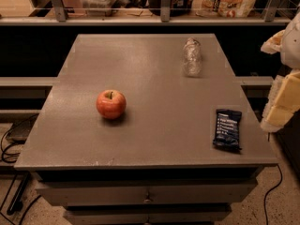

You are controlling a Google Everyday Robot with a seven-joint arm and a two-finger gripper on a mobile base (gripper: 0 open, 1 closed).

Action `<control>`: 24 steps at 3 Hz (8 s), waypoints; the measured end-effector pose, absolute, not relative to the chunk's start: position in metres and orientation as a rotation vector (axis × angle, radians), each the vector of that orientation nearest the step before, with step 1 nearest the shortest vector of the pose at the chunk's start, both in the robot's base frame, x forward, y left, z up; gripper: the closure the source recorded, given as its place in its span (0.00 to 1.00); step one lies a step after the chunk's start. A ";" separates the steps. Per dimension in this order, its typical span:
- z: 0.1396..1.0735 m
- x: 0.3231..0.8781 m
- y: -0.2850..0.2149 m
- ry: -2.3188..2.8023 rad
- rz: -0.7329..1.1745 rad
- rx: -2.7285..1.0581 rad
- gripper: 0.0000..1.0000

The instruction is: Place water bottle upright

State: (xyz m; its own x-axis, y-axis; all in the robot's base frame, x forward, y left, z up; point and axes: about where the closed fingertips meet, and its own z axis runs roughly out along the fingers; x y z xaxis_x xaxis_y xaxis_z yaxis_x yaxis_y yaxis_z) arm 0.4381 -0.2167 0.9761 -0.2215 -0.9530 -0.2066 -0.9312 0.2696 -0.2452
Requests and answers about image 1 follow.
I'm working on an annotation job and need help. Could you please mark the dark blue snack bar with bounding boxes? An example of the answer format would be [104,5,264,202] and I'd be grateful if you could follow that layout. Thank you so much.
[213,109,242,152]

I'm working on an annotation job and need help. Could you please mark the grey metal shelf rail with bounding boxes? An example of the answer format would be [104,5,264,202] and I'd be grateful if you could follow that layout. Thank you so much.
[0,0,294,26]

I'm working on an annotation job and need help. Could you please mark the black cable on right floor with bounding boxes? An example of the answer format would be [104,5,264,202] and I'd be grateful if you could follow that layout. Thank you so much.
[262,164,284,225]

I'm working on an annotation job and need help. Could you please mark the black cables on left floor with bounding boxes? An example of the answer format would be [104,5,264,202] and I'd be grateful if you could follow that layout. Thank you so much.
[0,113,40,225]

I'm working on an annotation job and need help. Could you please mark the grey upper drawer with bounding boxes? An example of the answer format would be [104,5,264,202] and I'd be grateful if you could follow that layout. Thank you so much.
[37,179,257,207]

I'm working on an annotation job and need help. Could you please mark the clear plastic water bottle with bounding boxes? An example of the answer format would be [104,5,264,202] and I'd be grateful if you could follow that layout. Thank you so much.
[183,37,202,77]

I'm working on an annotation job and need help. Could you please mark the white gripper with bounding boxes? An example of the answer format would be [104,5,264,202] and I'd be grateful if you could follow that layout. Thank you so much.
[261,13,300,132]

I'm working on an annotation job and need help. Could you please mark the grey drawer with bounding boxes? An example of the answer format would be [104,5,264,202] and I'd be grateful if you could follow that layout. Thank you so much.
[64,204,232,225]
[37,179,257,207]

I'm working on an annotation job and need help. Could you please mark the printed snack bag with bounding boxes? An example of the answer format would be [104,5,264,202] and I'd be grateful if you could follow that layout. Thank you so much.
[196,0,256,18]

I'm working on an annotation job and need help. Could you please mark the red apple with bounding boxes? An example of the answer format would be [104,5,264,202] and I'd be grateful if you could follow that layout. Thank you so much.
[96,89,127,119]

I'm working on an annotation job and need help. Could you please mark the grey lower drawer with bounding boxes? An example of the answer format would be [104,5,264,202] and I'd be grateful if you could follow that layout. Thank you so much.
[64,204,232,225]

